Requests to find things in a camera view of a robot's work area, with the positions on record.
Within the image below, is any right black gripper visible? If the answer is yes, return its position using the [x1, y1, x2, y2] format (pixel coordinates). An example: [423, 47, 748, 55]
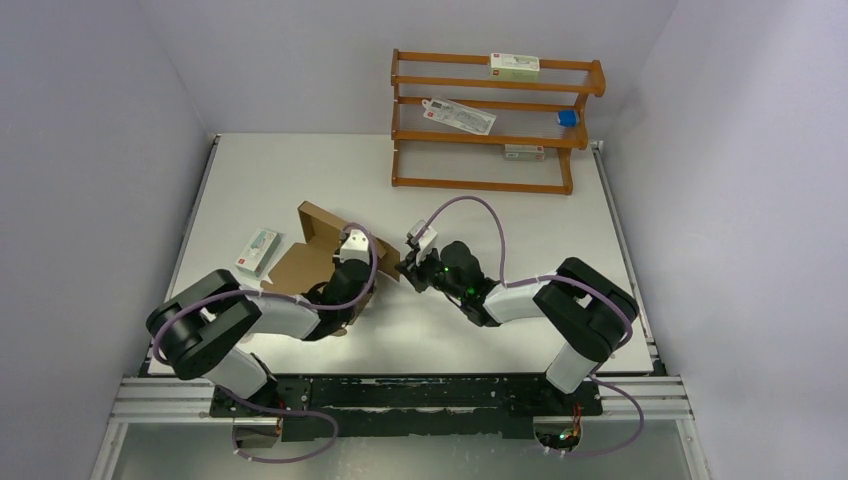
[395, 244, 465, 302]

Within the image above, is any brown cardboard box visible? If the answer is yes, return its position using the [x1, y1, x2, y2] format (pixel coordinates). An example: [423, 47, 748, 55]
[251, 201, 376, 341]

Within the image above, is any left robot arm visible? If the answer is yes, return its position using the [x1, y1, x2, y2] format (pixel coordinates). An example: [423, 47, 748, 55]
[146, 260, 376, 416]

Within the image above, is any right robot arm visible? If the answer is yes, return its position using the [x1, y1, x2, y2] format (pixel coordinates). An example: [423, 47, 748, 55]
[395, 241, 639, 414]

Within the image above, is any white green box on table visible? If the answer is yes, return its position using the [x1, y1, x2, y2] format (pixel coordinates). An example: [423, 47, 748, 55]
[234, 228, 281, 278]

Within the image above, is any white box lower shelf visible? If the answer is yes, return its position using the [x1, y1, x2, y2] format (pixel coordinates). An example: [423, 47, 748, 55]
[503, 144, 546, 161]

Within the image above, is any white green box top shelf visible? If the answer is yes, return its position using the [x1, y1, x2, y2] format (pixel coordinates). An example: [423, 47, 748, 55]
[489, 53, 540, 83]

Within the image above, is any orange wooden shelf rack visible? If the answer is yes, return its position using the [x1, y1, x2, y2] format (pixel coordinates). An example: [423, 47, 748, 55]
[390, 49, 607, 195]

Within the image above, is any white flat package middle shelf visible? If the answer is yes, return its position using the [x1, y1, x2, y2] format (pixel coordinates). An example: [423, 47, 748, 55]
[421, 98, 497, 136]

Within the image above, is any blue small cube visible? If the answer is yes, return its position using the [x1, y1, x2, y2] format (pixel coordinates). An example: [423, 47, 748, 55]
[557, 109, 581, 128]

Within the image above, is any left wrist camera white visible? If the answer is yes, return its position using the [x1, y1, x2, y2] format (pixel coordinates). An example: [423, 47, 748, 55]
[335, 228, 371, 265]

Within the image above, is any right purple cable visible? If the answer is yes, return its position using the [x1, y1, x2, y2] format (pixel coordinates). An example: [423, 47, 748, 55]
[407, 195, 645, 460]

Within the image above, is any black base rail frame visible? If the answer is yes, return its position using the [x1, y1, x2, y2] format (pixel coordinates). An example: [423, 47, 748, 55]
[109, 374, 694, 448]

